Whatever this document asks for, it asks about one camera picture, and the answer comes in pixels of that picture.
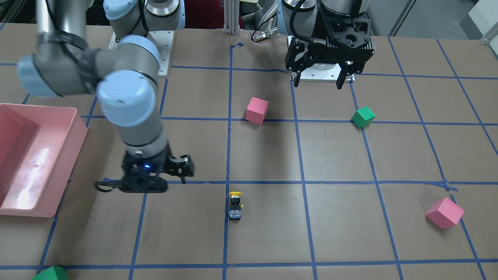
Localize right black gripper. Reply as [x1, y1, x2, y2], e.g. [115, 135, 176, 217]
[96, 144, 195, 193]

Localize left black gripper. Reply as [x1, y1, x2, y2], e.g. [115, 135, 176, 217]
[287, 9, 376, 90]

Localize yellow push button switch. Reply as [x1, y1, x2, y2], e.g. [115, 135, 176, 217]
[228, 191, 242, 221]

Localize green cube centre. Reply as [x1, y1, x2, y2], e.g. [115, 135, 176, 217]
[351, 106, 376, 129]

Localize pink cube far side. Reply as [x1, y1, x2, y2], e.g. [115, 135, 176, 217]
[245, 97, 269, 124]

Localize pink cube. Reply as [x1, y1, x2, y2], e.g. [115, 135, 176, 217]
[245, 97, 269, 124]
[425, 197, 465, 230]

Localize pink plastic bin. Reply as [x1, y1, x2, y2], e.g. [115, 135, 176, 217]
[0, 103, 88, 217]

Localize green cube far corner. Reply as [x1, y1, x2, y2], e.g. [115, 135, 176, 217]
[32, 266, 69, 280]

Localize pink cube near centre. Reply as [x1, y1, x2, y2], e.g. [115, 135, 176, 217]
[425, 197, 465, 230]

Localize aluminium frame post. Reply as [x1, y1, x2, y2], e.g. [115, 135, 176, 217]
[223, 0, 240, 37]

